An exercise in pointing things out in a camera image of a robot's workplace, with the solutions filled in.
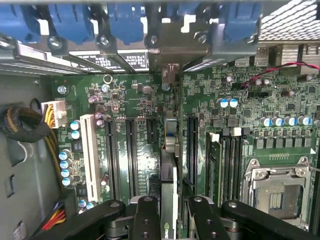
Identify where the black braided cable bundle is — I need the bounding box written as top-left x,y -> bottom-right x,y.
0,98 -> 66,192

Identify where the long black expansion slot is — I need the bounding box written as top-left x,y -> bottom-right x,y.
104,117 -> 121,201
124,117 -> 139,198

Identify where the metal CPU socket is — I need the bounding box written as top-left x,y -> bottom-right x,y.
240,157 -> 315,230

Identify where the green RAM stick installed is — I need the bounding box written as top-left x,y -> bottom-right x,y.
205,131 -> 223,206

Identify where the green motherboard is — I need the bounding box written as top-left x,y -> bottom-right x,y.
51,59 -> 320,235

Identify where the short black expansion slot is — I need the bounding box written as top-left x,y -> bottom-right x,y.
146,118 -> 158,145

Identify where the red black twisted wire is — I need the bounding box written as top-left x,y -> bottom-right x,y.
240,61 -> 320,88

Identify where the white power connector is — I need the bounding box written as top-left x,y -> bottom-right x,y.
40,100 -> 68,130

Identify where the white expansion slot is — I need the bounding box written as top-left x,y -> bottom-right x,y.
79,113 -> 102,204

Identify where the black grey PC case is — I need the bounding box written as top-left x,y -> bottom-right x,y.
0,0 -> 320,240

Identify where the red yellow wire bundle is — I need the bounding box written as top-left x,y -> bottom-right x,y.
41,201 -> 68,231

